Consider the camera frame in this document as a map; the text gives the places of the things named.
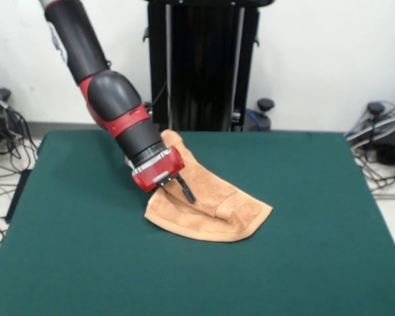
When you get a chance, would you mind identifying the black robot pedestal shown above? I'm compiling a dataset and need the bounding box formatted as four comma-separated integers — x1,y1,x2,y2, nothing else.
141,0,276,132

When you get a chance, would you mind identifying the tan terry towel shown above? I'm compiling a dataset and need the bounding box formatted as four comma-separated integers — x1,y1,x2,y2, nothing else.
124,129,273,244

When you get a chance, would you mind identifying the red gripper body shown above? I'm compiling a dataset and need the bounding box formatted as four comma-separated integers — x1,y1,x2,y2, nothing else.
131,145,185,194

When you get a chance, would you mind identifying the dark green table cloth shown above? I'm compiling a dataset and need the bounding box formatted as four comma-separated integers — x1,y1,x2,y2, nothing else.
0,130,395,316

